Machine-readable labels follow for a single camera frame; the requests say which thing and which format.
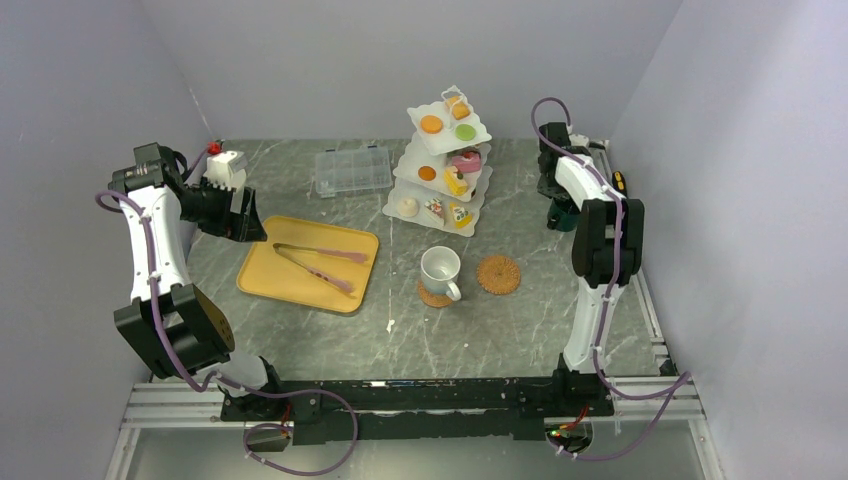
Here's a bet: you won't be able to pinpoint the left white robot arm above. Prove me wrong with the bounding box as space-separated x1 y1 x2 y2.
95 142 288 420

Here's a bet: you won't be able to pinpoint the tan waffle round cookie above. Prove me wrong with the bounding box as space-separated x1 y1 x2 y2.
419 115 444 134

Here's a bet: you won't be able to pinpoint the yellow square biscuit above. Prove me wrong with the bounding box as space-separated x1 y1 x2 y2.
445 96 472 120

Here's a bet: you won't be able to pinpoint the yellow serving tray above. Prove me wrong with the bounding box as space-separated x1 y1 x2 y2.
237 216 379 314

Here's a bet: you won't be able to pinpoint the yellow black screwdriver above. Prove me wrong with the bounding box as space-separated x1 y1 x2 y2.
612 171 628 197

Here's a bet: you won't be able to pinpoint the cream triangle cake slice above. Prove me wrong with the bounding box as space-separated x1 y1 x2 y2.
450 203 473 230

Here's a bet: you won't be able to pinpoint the white three-tier dessert stand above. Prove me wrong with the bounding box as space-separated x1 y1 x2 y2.
382 85 493 238

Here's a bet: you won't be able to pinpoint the yellow cake piece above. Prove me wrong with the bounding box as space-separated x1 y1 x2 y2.
443 166 469 197

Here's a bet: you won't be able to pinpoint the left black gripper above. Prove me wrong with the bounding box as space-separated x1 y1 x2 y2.
179 177 266 242

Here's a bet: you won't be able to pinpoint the pink cake with cherry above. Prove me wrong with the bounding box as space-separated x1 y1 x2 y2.
451 150 483 175

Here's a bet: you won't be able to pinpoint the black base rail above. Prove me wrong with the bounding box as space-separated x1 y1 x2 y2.
220 369 614 446

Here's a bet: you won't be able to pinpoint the clear plastic compartment box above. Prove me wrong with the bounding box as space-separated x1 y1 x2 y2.
314 145 392 198

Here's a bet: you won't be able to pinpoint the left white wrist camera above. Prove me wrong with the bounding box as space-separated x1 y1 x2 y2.
202 150 248 190

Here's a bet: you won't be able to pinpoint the white blue mug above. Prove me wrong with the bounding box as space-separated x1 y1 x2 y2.
420 246 462 301

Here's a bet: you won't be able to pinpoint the white round cupcake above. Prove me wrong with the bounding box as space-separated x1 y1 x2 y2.
395 197 419 218

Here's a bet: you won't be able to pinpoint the pink handled tongs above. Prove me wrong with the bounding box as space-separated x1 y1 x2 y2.
272 243 368 294

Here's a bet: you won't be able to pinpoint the white triangle cake slice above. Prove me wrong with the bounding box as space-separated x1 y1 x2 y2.
424 198 445 226

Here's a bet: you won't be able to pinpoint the green round macaron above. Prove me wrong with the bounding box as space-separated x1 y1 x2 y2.
454 124 477 142

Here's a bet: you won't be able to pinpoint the orange round cookie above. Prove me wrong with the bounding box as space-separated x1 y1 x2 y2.
417 166 437 182

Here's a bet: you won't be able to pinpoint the dark green mug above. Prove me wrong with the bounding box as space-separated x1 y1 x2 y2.
546 199 580 232

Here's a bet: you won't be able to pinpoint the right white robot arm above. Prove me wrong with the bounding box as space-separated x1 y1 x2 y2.
537 122 645 374

